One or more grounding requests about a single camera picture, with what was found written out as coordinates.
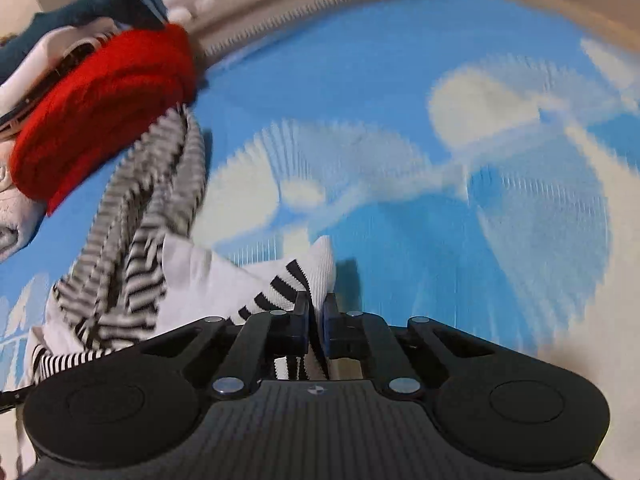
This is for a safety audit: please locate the dark teal garment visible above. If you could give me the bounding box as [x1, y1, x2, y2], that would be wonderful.
[0, 0, 168, 66]

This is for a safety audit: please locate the black and white striped shirt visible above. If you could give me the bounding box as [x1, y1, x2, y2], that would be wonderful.
[25, 107, 208, 386]

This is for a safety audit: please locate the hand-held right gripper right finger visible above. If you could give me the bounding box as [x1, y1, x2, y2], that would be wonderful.
[321, 293, 494, 401]

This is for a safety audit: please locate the red knit garment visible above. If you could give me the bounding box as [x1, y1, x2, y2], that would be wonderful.
[9, 22, 208, 218]

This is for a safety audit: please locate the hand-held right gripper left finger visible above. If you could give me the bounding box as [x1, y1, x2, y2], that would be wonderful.
[142, 291, 312, 402]

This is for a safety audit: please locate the white sock with black stripes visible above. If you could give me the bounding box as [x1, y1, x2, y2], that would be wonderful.
[162, 235, 337, 381]

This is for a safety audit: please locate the blue and white printed blanket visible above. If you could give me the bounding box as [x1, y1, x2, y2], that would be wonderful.
[0, 0, 640, 411]

